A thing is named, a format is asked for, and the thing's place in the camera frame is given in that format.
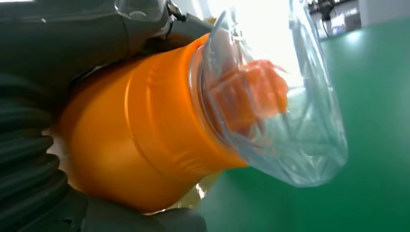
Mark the orange bottle with clear cap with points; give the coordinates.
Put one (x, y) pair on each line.
(144, 128)

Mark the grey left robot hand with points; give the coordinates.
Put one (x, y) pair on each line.
(80, 35)

